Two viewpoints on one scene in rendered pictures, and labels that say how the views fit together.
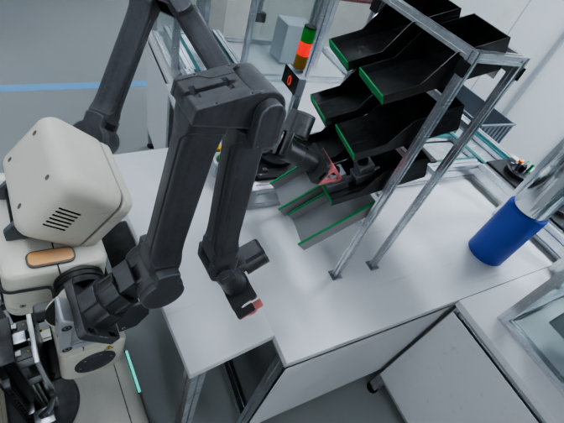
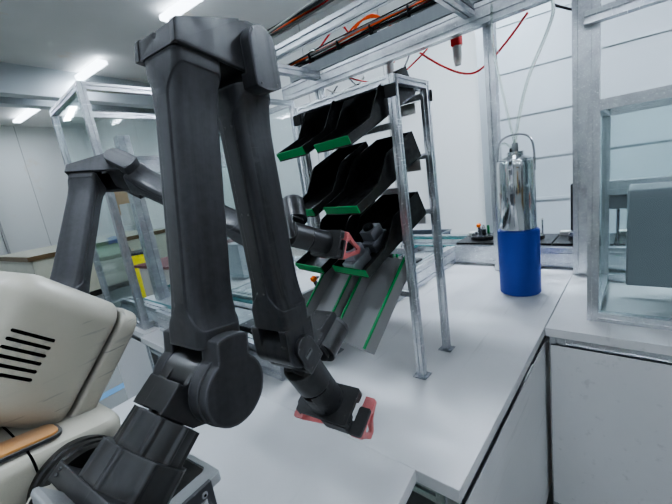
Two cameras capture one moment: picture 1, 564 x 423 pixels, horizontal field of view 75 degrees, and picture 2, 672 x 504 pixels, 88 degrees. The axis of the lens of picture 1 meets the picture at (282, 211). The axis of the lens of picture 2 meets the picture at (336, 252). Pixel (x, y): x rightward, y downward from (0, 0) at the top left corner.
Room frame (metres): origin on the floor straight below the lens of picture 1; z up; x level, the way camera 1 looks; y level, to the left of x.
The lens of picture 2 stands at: (-0.02, 0.07, 1.44)
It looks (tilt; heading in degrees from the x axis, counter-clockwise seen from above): 12 degrees down; 351
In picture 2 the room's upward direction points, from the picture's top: 8 degrees counter-clockwise
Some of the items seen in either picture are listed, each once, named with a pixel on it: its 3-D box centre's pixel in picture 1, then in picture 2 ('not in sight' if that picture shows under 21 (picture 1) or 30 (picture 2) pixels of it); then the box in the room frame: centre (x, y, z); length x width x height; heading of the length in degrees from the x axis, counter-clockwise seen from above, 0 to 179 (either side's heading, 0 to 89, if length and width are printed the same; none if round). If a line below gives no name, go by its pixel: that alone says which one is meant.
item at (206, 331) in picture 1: (233, 221); (280, 396); (0.92, 0.15, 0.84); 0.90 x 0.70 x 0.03; 46
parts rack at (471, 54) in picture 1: (377, 154); (374, 232); (1.01, -0.22, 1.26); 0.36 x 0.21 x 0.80; 39
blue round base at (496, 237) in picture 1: (505, 232); (519, 260); (1.26, -0.89, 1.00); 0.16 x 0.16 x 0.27
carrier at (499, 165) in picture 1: (523, 167); (483, 231); (1.84, -1.10, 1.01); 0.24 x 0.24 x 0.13; 39
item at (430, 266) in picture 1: (348, 170); (360, 305); (1.50, -0.24, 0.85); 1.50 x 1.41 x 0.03; 39
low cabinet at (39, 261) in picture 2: not in sight; (93, 263); (7.75, 3.89, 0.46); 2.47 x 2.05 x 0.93; 136
